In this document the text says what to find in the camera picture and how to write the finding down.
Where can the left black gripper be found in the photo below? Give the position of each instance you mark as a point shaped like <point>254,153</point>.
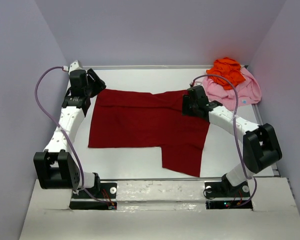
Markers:
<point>95,81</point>

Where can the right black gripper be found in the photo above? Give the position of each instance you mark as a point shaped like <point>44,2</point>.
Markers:
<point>188,105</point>

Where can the dark red t shirt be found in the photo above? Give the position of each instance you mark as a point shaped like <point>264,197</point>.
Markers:
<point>128,119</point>

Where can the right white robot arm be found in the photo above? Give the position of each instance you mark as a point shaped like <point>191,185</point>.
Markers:
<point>260,146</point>

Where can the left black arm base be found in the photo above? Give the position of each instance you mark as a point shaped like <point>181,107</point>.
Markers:
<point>103,200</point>

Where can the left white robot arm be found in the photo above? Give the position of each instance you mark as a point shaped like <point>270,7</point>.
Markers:
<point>58,166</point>

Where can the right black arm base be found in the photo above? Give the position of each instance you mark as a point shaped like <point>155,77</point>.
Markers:
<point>219,199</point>

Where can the orange t shirt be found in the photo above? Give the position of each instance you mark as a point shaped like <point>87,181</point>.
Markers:
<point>227,68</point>

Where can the pink t shirt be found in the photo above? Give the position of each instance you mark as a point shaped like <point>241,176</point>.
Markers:
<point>249,91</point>

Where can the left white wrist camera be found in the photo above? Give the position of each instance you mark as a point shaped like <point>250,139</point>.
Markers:
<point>76,65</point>

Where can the front metal rail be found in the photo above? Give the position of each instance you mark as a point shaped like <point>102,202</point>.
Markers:
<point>209,179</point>

